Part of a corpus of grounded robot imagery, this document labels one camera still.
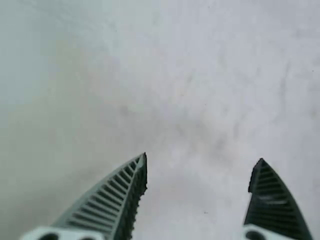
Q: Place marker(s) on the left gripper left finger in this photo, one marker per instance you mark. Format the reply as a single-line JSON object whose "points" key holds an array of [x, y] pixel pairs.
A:
{"points": [[110, 200]]}

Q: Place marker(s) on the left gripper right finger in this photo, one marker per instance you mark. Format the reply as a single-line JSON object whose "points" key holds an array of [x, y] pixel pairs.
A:
{"points": [[271, 200]]}

